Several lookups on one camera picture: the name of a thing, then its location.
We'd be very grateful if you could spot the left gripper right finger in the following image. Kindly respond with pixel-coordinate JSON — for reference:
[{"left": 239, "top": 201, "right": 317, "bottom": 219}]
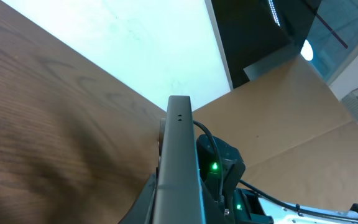
[{"left": 201, "top": 182, "right": 227, "bottom": 224}]

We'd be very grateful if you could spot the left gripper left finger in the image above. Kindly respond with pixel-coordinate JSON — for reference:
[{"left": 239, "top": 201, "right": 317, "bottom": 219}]
[{"left": 119, "top": 174, "right": 157, "bottom": 224}]

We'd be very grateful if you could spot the smartphone with brown screen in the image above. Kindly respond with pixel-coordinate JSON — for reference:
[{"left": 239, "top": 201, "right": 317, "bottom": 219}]
[{"left": 153, "top": 95, "right": 206, "bottom": 224}]

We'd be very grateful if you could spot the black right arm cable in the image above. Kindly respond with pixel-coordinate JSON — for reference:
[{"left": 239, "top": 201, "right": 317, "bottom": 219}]
[{"left": 192, "top": 119, "right": 358, "bottom": 222}]

